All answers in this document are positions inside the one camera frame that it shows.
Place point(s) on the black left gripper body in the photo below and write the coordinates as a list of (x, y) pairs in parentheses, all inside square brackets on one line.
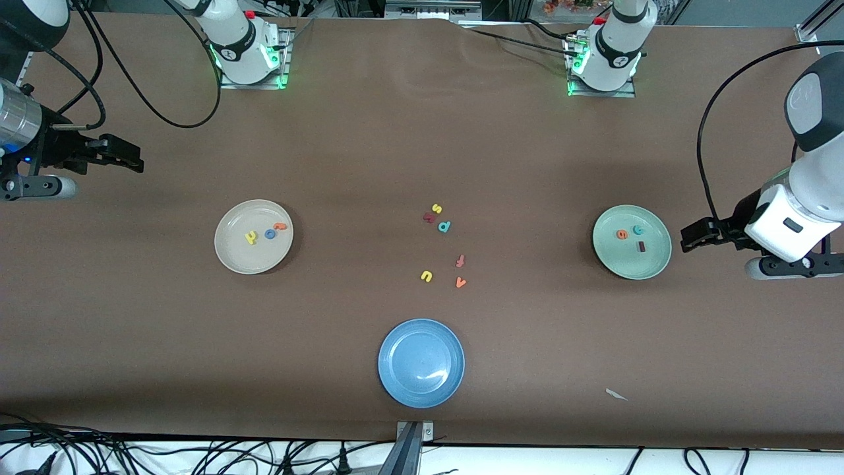
[(736, 226)]

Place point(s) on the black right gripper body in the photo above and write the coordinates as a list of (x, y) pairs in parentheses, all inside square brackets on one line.
[(58, 149)]

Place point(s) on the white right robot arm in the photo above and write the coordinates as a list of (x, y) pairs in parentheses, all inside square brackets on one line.
[(241, 49)]

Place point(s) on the green plate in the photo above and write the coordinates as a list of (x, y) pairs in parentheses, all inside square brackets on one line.
[(633, 264)]

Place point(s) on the beige brown plate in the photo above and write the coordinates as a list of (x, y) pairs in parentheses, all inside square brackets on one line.
[(237, 257)]

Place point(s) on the white paper scrap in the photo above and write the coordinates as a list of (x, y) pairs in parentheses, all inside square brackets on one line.
[(614, 394)]

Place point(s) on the brown table cover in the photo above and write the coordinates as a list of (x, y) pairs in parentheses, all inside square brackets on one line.
[(501, 165)]

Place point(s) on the orange flowers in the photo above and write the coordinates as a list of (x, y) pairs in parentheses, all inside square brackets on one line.
[(560, 6)]

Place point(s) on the blue plate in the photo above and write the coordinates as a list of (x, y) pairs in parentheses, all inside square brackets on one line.
[(422, 363)]

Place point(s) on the white power strip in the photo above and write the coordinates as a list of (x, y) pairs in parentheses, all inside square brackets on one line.
[(432, 10)]

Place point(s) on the aluminium frame profile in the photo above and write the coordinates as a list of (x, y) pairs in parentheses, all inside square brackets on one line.
[(26, 66), (808, 30)]

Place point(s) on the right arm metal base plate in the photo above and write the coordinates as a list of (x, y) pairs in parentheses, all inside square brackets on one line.
[(250, 86)]

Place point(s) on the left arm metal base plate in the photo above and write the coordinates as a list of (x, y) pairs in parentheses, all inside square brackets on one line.
[(593, 94)]

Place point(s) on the silver metal bracket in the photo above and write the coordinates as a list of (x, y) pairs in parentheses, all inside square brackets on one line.
[(428, 432)]

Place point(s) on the grey mount post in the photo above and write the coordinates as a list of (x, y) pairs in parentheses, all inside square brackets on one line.
[(403, 455)]

